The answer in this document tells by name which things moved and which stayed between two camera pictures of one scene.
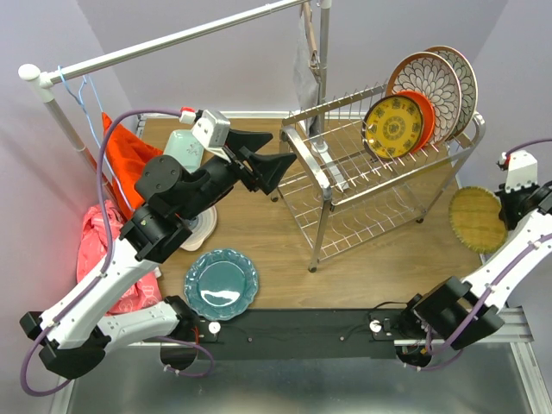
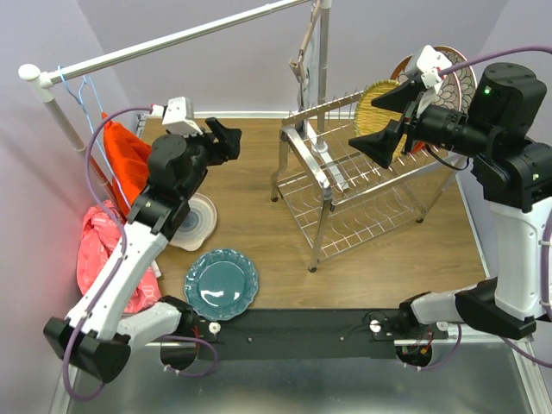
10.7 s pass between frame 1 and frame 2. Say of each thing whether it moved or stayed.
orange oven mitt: stayed
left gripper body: moved
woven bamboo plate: moved
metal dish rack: stayed
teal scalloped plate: stayed
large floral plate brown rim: stayed
